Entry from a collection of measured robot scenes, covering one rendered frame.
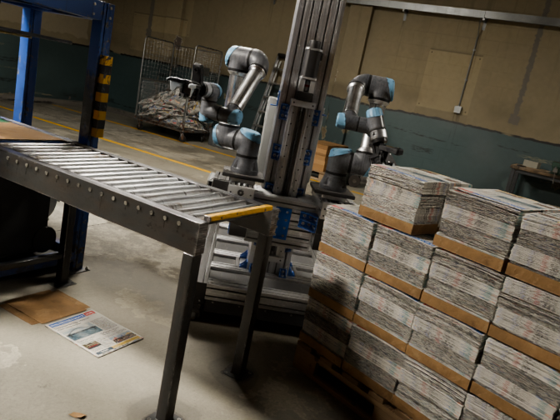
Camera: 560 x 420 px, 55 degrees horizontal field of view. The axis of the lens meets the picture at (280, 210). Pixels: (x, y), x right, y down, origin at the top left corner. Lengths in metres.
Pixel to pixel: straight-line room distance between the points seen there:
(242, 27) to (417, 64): 3.49
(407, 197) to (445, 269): 0.33
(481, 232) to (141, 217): 1.23
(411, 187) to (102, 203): 1.21
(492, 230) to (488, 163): 6.87
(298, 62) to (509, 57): 6.22
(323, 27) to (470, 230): 1.48
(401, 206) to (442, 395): 0.74
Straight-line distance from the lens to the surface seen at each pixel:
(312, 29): 3.06
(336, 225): 2.46
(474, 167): 8.94
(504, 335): 2.06
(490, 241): 2.05
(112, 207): 2.15
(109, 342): 2.71
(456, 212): 2.12
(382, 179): 2.31
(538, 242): 1.98
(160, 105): 10.13
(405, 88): 9.26
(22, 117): 3.72
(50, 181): 2.41
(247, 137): 2.86
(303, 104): 2.96
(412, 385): 2.31
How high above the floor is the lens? 1.30
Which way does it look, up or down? 13 degrees down
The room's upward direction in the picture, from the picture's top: 12 degrees clockwise
